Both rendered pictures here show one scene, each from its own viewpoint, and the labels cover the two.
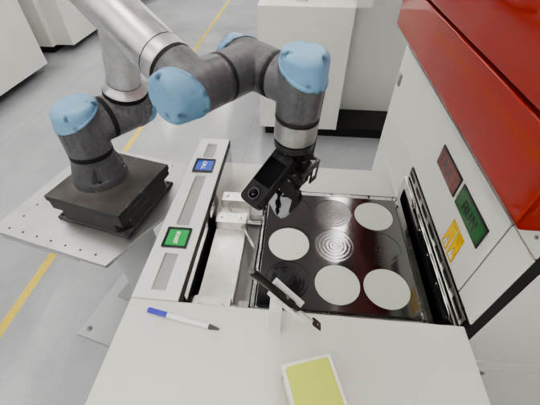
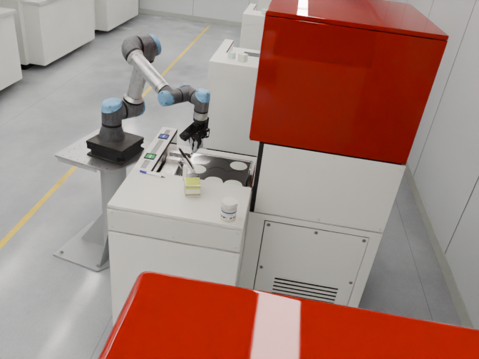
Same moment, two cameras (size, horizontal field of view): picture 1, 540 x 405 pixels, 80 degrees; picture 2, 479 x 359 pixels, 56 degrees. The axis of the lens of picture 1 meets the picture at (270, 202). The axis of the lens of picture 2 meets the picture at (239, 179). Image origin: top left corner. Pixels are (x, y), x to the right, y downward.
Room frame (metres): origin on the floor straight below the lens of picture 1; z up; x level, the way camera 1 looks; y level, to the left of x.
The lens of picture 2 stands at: (-1.69, -0.24, 2.15)
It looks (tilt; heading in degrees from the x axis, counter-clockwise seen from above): 31 degrees down; 359
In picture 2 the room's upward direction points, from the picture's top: 7 degrees clockwise
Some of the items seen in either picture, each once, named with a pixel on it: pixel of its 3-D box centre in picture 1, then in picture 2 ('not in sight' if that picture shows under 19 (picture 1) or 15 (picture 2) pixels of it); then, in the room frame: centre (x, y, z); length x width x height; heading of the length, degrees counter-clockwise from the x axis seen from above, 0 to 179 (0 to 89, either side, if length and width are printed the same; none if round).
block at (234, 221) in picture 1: (231, 220); (173, 159); (0.57, 0.10, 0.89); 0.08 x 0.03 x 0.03; 85
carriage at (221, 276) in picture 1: (227, 251); (169, 171); (0.49, 0.11, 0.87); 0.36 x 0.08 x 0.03; 175
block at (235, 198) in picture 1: (236, 199); (177, 153); (0.65, 0.09, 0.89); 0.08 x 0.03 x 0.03; 85
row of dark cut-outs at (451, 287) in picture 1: (431, 231); not in sight; (0.48, -0.37, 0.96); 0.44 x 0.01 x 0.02; 175
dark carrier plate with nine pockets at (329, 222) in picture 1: (334, 246); (217, 172); (0.48, -0.16, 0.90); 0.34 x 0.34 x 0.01; 85
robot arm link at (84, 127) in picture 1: (83, 124); (112, 111); (0.75, 0.49, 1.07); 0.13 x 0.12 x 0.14; 141
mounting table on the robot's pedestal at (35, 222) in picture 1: (112, 210); (109, 158); (0.74, 0.52, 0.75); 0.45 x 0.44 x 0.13; 72
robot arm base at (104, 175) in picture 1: (96, 162); (111, 129); (0.74, 0.50, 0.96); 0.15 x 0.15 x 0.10
